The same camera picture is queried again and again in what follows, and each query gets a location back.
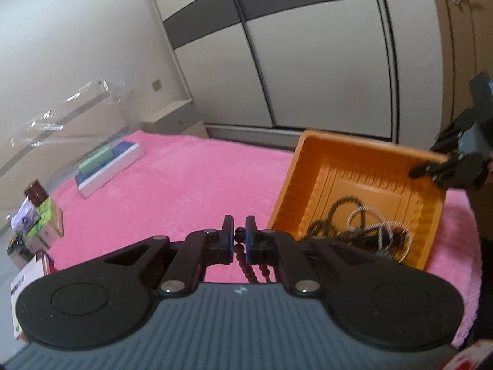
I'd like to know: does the tissue pack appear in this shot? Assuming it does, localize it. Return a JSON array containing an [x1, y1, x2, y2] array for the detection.
[[11, 198, 40, 236]]

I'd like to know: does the flat white box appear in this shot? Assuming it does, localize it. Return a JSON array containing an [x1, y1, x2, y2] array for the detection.
[[77, 143, 145, 198]]

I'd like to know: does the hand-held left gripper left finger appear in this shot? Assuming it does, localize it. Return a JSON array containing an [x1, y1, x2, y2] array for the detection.
[[104, 215, 235, 298]]

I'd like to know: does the white nightstand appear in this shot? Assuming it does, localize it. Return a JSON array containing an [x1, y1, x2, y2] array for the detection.
[[142, 99, 209, 140]]

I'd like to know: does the long green box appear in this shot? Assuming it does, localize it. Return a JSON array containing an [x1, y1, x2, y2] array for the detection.
[[78, 147, 113, 174]]

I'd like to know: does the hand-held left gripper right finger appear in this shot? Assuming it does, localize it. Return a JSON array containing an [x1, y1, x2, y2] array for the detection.
[[245, 216, 386, 298]]

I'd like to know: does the white bead bracelet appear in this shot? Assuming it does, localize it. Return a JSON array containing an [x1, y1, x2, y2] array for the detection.
[[347, 205, 411, 263]]

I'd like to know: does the pink fluffy blanket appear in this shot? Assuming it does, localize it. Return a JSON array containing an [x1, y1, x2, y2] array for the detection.
[[44, 129, 483, 349]]

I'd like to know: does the dark bead necklace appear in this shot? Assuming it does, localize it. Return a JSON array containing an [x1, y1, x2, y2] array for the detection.
[[306, 196, 413, 256]]

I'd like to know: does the red patterned cloth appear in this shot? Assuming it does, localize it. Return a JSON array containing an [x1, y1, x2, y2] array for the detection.
[[443, 339, 493, 370]]

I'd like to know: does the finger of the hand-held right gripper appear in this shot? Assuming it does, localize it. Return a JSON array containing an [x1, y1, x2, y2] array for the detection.
[[409, 150, 463, 189], [429, 109, 478, 154]]

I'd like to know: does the wooden door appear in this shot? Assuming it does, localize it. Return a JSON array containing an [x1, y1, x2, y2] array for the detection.
[[427, 0, 493, 155]]

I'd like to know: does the white green carton box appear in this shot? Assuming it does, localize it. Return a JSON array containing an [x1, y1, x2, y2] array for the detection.
[[25, 224, 58, 250]]

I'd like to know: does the reddish brown bead necklace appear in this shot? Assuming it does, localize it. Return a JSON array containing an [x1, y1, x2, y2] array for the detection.
[[233, 227, 279, 285]]

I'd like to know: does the blue book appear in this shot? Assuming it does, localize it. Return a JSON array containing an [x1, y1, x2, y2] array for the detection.
[[75, 141, 140, 186]]

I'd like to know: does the clear plastic wrap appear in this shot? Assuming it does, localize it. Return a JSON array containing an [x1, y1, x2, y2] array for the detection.
[[8, 79, 136, 148]]

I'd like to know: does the orange plastic tray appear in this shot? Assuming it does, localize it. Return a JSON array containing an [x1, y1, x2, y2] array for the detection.
[[267, 129, 450, 273]]

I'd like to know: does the dark brown box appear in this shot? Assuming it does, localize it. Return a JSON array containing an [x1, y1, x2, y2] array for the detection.
[[24, 180, 48, 207]]

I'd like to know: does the white grey sliding wardrobe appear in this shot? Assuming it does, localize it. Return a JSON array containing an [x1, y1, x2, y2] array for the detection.
[[142, 0, 443, 151]]

